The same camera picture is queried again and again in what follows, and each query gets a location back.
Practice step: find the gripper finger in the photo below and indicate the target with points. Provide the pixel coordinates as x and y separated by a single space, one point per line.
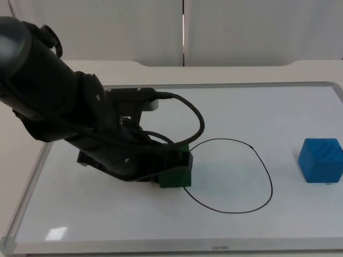
178 153
179 163

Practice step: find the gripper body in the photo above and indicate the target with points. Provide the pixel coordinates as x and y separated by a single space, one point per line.
118 158

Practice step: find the green cube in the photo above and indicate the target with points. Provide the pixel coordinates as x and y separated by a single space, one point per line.
175 179

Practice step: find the grey-framed whiteboard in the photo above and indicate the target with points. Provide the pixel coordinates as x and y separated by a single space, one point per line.
241 128

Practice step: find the blue cube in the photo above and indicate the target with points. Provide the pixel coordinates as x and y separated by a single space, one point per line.
320 160

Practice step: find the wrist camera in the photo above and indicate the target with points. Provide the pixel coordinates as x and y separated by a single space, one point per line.
134 95

